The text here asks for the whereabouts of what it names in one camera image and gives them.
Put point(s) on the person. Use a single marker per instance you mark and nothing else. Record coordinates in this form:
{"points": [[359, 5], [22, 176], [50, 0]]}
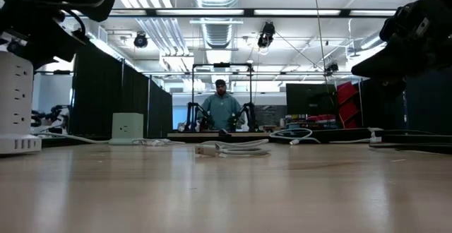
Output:
{"points": [[221, 109]]}

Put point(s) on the silver ventilation duct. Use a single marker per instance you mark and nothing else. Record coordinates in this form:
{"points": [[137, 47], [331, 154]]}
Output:
{"points": [[215, 31]]}

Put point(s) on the mint green power cube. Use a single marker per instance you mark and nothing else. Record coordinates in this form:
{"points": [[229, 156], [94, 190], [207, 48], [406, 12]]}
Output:
{"points": [[127, 127]]}

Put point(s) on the black ceiling spotlight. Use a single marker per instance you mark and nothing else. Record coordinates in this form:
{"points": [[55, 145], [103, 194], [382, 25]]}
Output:
{"points": [[140, 40]]}

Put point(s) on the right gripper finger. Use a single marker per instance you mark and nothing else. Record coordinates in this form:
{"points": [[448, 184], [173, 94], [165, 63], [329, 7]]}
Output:
{"points": [[395, 65]]}

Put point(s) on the wooden background table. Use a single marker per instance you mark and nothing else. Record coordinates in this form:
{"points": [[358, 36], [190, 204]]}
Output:
{"points": [[183, 134]]}

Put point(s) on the black aluminium table frame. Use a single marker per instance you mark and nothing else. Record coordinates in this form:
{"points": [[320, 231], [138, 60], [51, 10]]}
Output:
{"points": [[190, 140]]}

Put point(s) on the black background robot arm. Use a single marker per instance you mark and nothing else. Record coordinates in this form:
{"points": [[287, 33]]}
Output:
{"points": [[250, 114], [192, 114]]}

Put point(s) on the background robot equipment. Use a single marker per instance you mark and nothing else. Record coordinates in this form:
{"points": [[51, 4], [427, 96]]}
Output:
{"points": [[58, 118]]}

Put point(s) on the black clamp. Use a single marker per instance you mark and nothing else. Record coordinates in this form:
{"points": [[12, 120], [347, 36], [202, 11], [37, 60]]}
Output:
{"points": [[224, 132]]}

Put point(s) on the black monitor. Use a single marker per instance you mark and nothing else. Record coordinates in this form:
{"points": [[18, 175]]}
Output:
{"points": [[310, 99]]}

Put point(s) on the black background rig frame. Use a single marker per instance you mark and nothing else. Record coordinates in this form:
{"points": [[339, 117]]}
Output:
{"points": [[221, 64]]}

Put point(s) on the white power strip tower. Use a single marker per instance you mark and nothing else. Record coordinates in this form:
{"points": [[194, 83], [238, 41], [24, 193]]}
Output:
{"points": [[16, 102]]}

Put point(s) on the red storage bins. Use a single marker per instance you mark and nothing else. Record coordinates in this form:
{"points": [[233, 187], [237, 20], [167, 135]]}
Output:
{"points": [[347, 111]]}

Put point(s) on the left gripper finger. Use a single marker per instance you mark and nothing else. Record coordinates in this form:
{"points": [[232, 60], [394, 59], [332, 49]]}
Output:
{"points": [[39, 39]]}

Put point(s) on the black ceiling camera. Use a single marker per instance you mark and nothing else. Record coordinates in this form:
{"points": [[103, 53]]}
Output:
{"points": [[266, 35]]}

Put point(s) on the black curtain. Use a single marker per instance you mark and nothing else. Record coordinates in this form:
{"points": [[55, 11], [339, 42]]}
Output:
{"points": [[423, 102], [99, 95]]}

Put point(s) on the black overhead frame bar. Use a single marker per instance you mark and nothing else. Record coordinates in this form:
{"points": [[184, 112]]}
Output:
{"points": [[249, 12]]}

